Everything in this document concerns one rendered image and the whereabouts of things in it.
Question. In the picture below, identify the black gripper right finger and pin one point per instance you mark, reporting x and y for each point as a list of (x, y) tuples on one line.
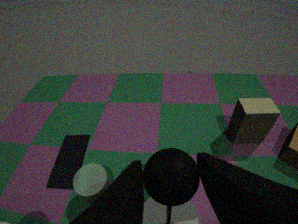
[(241, 197)]

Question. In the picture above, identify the french press with plunger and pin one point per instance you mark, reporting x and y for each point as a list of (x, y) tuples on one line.
[(171, 178)]

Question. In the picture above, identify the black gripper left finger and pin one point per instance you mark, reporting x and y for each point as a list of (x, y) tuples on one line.
[(121, 203)]

